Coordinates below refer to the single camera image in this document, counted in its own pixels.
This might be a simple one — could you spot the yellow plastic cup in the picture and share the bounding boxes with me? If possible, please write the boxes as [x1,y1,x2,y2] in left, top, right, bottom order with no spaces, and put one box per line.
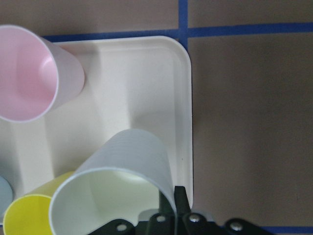
[2,171,73,235]

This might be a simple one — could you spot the light blue cup rear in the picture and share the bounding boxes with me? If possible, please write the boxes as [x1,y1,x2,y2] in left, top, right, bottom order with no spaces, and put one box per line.
[0,176,13,216]

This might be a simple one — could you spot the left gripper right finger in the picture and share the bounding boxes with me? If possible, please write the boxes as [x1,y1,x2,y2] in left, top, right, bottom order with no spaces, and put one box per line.
[174,186,190,215]

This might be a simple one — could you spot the cream plastic tray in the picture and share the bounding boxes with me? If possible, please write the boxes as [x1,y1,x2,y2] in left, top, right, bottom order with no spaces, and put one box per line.
[0,36,193,202]

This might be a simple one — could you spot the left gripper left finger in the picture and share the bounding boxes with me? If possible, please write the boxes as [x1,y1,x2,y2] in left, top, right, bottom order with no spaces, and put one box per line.
[158,191,175,215]

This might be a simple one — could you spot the pink plastic cup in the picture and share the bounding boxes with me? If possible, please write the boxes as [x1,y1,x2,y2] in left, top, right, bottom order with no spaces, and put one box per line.
[0,24,85,123]

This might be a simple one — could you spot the white plastic cup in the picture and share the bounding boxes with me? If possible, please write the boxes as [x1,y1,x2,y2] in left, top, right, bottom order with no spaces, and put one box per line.
[49,129,177,235]

